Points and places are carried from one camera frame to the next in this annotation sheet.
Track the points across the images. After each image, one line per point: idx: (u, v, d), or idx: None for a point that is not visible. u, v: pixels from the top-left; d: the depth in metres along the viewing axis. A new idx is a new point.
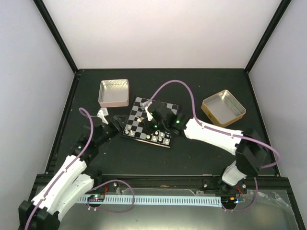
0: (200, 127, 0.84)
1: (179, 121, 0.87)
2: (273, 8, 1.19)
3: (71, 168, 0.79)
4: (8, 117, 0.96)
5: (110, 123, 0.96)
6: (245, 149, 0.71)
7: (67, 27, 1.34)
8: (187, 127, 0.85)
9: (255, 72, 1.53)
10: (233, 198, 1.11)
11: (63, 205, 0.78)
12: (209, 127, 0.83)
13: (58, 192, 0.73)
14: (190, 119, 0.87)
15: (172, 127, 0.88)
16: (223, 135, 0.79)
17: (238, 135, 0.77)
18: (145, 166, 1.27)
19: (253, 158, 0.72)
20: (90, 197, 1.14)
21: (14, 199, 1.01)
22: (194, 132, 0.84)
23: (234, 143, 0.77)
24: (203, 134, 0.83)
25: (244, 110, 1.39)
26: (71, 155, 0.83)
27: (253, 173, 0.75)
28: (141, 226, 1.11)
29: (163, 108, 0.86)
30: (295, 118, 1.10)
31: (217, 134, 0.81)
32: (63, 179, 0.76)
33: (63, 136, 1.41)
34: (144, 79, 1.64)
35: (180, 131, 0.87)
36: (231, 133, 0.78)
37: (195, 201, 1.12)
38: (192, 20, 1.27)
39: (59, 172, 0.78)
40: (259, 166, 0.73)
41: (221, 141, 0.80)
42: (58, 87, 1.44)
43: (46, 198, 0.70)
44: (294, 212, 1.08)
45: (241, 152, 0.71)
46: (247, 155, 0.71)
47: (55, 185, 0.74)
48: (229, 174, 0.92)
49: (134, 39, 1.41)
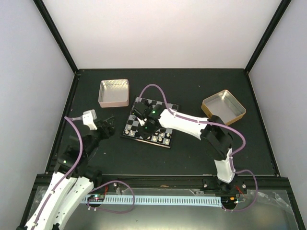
0: (171, 116, 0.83)
1: (155, 111, 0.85)
2: (274, 7, 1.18)
3: (58, 188, 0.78)
4: (8, 117, 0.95)
5: (98, 129, 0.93)
6: (210, 133, 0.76)
7: (67, 27, 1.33)
8: (161, 116, 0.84)
9: (255, 72, 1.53)
10: (233, 198, 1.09)
11: (63, 216, 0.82)
12: (180, 115, 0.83)
13: (50, 215, 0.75)
14: (164, 109, 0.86)
15: (147, 118, 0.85)
16: (192, 122, 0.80)
17: (204, 121, 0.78)
18: (145, 166, 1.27)
19: (217, 143, 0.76)
20: (90, 197, 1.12)
21: (14, 200, 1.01)
22: (167, 121, 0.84)
23: (200, 129, 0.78)
24: (175, 122, 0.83)
25: (244, 110, 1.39)
26: (57, 172, 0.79)
27: (218, 156, 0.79)
28: (140, 226, 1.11)
29: (139, 105, 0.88)
30: (295, 118, 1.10)
31: (186, 122, 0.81)
32: (53, 201, 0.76)
33: (63, 136, 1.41)
34: (144, 79, 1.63)
35: (156, 120, 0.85)
36: (198, 120, 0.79)
37: (195, 201, 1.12)
38: (192, 20, 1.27)
39: (46, 194, 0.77)
40: (224, 150, 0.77)
41: (190, 128, 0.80)
42: (58, 87, 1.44)
43: (38, 224, 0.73)
44: (294, 212, 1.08)
45: (204, 136, 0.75)
46: (211, 140, 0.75)
47: (46, 207, 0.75)
48: (222, 172, 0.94)
49: (135, 39, 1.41)
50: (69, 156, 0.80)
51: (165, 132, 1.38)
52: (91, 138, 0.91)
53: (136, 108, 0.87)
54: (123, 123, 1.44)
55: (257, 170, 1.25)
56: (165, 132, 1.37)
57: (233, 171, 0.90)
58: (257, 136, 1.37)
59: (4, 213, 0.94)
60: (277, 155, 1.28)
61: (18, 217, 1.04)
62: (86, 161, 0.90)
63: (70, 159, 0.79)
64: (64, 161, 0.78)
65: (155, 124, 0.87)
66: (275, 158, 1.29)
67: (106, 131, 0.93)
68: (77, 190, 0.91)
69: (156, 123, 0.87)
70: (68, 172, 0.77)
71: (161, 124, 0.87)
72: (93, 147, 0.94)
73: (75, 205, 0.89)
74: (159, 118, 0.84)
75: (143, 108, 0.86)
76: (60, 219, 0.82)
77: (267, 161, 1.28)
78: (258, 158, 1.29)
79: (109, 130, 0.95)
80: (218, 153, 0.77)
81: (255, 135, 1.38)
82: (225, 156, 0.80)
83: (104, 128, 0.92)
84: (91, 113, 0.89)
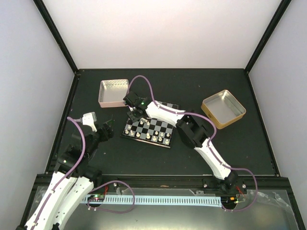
0: (156, 107, 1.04)
1: (144, 103, 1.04)
2: (274, 7, 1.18)
3: (58, 188, 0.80)
4: (7, 118, 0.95)
5: (98, 130, 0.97)
6: (184, 124, 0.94)
7: (67, 27, 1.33)
8: (148, 107, 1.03)
9: (255, 72, 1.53)
10: (233, 198, 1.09)
11: (63, 216, 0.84)
12: (163, 108, 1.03)
13: (49, 214, 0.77)
14: (151, 101, 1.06)
15: (137, 108, 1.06)
16: (171, 113, 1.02)
17: (180, 113, 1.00)
18: (145, 166, 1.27)
19: (190, 132, 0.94)
20: (90, 197, 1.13)
21: (15, 200, 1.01)
22: (152, 112, 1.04)
23: (177, 119, 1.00)
24: (158, 112, 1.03)
25: (244, 110, 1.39)
26: (57, 172, 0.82)
27: (193, 144, 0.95)
28: (140, 226, 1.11)
29: (132, 95, 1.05)
30: (295, 118, 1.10)
31: (167, 114, 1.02)
32: (53, 201, 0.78)
33: (63, 136, 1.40)
34: (141, 81, 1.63)
35: (144, 111, 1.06)
36: (176, 112, 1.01)
37: (195, 201, 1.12)
38: (192, 20, 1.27)
39: (46, 194, 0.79)
40: (197, 139, 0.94)
41: (169, 117, 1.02)
42: (57, 88, 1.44)
43: (38, 223, 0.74)
44: (294, 212, 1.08)
45: (180, 126, 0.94)
46: (185, 129, 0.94)
47: (46, 208, 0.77)
48: (210, 166, 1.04)
49: (134, 39, 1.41)
50: (69, 156, 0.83)
51: (165, 132, 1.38)
52: (92, 138, 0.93)
53: (129, 97, 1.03)
54: (123, 123, 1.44)
55: (257, 170, 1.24)
56: (165, 133, 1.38)
57: (221, 164, 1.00)
58: (258, 136, 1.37)
59: (4, 213, 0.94)
60: (277, 155, 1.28)
61: (17, 217, 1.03)
62: (86, 162, 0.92)
63: (70, 159, 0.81)
64: (64, 161, 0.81)
65: (143, 113, 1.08)
66: (275, 158, 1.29)
67: (105, 132, 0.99)
68: (77, 190, 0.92)
69: (144, 113, 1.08)
70: (69, 172, 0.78)
71: (147, 114, 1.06)
72: (93, 149, 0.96)
73: (76, 205, 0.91)
74: (147, 108, 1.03)
75: (135, 99, 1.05)
76: (60, 218, 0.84)
77: (267, 161, 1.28)
78: (258, 158, 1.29)
79: (109, 132, 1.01)
80: (190, 140, 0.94)
81: (255, 135, 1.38)
82: (199, 145, 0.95)
83: (104, 130, 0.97)
84: (91, 115, 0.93)
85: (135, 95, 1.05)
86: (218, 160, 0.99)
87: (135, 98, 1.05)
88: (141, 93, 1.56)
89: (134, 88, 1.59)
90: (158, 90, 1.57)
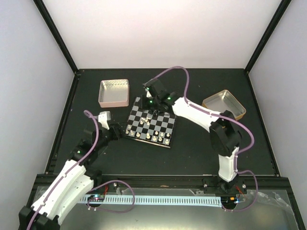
0: (185, 104, 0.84)
1: (171, 98, 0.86)
2: (274, 7, 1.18)
3: (70, 173, 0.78)
4: (7, 118, 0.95)
5: (110, 128, 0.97)
6: (219, 127, 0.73)
7: (67, 27, 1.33)
8: (175, 103, 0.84)
9: (255, 72, 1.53)
10: (233, 198, 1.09)
11: (63, 209, 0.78)
12: (194, 105, 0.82)
13: (58, 197, 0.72)
14: (180, 97, 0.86)
15: (162, 102, 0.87)
16: (204, 113, 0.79)
17: (215, 115, 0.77)
18: (145, 166, 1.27)
19: (226, 137, 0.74)
20: (90, 197, 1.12)
21: (14, 201, 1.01)
22: (180, 110, 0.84)
23: (210, 121, 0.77)
24: (187, 112, 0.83)
25: (244, 110, 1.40)
26: (70, 160, 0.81)
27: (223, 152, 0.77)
28: (141, 226, 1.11)
29: (158, 84, 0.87)
30: (295, 118, 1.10)
31: (198, 113, 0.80)
32: (64, 184, 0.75)
33: (63, 136, 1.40)
34: (140, 81, 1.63)
35: (169, 107, 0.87)
36: (210, 112, 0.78)
37: (195, 201, 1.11)
38: (191, 21, 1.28)
39: (58, 177, 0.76)
40: (231, 146, 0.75)
41: (201, 119, 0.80)
42: (57, 88, 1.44)
43: (46, 203, 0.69)
44: (294, 212, 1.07)
45: (214, 129, 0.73)
46: (220, 133, 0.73)
47: (55, 190, 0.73)
48: (221, 166, 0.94)
49: (134, 40, 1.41)
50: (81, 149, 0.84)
51: (165, 132, 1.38)
52: (102, 135, 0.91)
53: (155, 86, 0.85)
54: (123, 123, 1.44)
55: (257, 171, 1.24)
56: (165, 132, 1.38)
57: (235, 171, 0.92)
58: (258, 136, 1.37)
59: (4, 213, 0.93)
60: (277, 155, 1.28)
61: (17, 218, 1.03)
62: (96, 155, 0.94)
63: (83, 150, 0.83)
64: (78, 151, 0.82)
65: (168, 110, 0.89)
66: (275, 158, 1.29)
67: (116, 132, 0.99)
68: (78, 187, 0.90)
69: (169, 109, 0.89)
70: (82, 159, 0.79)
71: (174, 112, 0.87)
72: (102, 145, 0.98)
73: (73, 204, 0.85)
74: (173, 105, 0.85)
75: (161, 91, 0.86)
76: (61, 211, 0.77)
77: (267, 161, 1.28)
78: (258, 158, 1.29)
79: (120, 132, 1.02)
80: (223, 147, 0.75)
81: (255, 135, 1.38)
82: (230, 153, 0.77)
83: (115, 129, 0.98)
84: (107, 113, 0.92)
85: (161, 86, 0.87)
86: (234, 168, 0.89)
87: (162, 89, 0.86)
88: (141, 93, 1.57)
89: (134, 88, 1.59)
90: (180, 91, 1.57)
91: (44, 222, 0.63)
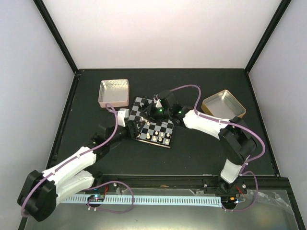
0: (195, 115, 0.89)
1: (181, 112, 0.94)
2: (274, 7, 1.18)
3: (84, 156, 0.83)
4: (7, 118, 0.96)
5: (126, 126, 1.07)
6: (230, 134, 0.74)
7: (67, 27, 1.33)
8: (186, 116, 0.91)
9: (255, 72, 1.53)
10: (233, 198, 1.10)
11: (63, 191, 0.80)
12: (204, 115, 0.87)
13: (67, 172, 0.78)
14: (190, 109, 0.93)
15: (174, 116, 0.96)
16: (213, 121, 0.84)
17: (224, 121, 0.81)
18: (145, 166, 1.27)
19: (237, 144, 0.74)
20: (90, 197, 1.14)
21: (14, 200, 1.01)
22: (192, 122, 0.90)
23: (219, 128, 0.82)
24: (198, 122, 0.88)
25: (244, 110, 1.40)
26: (86, 146, 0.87)
27: (237, 159, 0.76)
28: (140, 226, 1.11)
29: (171, 97, 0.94)
30: (294, 118, 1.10)
31: (208, 122, 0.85)
32: (75, 164, 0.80)
33: (63, 136, 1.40)
34: (140, 81, 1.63)
35: (181, 120, 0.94)
36: (219, 120, 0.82)
37: (195, 201, 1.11)
38: (191, 21, 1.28)
39: (72, 155, 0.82)
40: (245, 154, 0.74)
41: (211, 127, 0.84)
42: (57, 88, 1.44)
43: (55, 173, 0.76)
44: (294, 212, 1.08)
45: (224, 135, 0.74)
46: (231, 140, 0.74)
47: (66, 166, 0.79)
48: (226, 169, 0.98)
49: (134, 40, 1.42)
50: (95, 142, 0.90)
51: (165, 132, 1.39)
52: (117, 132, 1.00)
53: (169, 99, 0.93)
54: None
55: (257, 171, 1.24)
56: (165, 133, 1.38)
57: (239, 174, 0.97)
58: None
59: (3, 213, 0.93)
60: (277, 155, 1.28)
61: (17, 218, 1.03)
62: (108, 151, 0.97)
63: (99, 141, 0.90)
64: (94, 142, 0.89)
65: (180, 123, 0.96)
66: (275, 158, 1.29)
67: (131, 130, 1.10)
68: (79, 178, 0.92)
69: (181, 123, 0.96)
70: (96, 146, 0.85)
71: (186, 125, 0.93)
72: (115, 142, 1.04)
73: (70, 192, 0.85)
74: (184, 117, 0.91)
75: (174, 104, 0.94)
76: (60, 191, 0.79)
77: (267, 161, 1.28)
78: (258, 158, 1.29)
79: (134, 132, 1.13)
80: (236, 155, 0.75)
81: None
82: (243, 161, 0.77)
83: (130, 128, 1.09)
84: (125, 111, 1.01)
85: (174, 98, 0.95)
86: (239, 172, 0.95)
87: (174, 103, 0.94)
88: (141, 93, 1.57)
89: (134, 89, 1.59)
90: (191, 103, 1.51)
91: (48, 189, 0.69)
